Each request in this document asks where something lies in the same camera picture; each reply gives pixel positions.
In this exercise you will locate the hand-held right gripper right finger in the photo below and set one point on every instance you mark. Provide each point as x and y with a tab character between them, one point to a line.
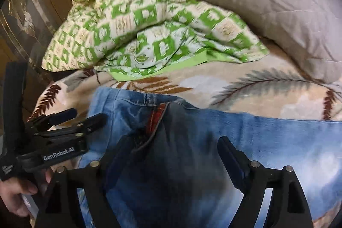
236	166

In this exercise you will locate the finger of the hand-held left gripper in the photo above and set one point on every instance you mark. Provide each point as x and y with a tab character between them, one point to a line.
64	113
89	123

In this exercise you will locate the green patterned cloth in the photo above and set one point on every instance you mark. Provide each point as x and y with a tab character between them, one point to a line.
139	30

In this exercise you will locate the beige leaf print blanket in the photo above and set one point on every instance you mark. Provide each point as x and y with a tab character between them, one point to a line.
240	91

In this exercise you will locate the person's left hand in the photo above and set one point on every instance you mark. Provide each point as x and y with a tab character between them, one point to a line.
12	196

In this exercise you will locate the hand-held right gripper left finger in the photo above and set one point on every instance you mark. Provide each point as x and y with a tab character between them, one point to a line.
117	161

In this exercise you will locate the dark gold patterned panel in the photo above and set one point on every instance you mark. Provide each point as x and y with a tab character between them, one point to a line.
21	17

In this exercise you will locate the blue denim pants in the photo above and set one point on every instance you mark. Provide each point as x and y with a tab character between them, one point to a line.
192	158

